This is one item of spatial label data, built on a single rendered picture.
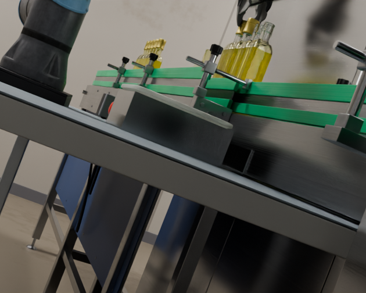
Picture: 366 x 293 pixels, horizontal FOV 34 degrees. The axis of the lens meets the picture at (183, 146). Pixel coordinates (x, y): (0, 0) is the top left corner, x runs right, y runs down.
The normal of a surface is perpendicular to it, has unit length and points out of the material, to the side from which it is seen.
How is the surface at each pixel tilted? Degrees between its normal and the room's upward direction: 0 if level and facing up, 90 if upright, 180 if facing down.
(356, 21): 90
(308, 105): 90
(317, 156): 90
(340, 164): 90
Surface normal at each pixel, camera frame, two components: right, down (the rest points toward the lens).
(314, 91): -0.88, -0.35
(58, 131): 0.14, 0.06
